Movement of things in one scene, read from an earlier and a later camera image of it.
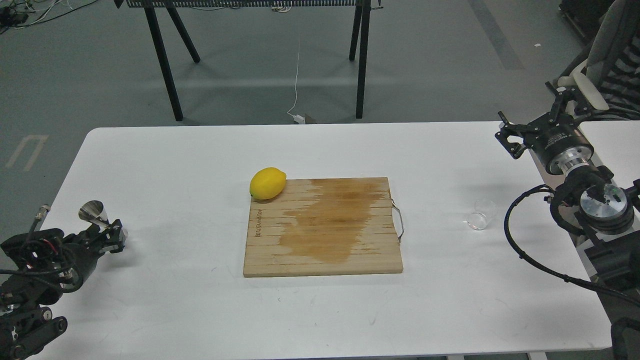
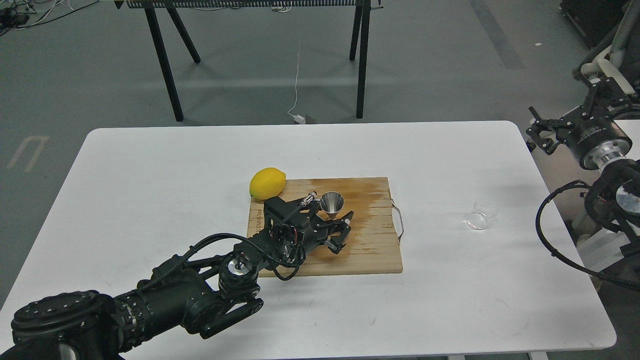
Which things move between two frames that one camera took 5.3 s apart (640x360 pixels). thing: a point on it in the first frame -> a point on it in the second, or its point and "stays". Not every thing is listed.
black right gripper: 553,138 -> 598,142
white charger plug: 299,119 stays
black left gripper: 62,262 -> 291,229
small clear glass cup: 483,210 stays
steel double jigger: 95,211 -> 331,203
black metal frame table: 168,8 stays
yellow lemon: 267,183 stays
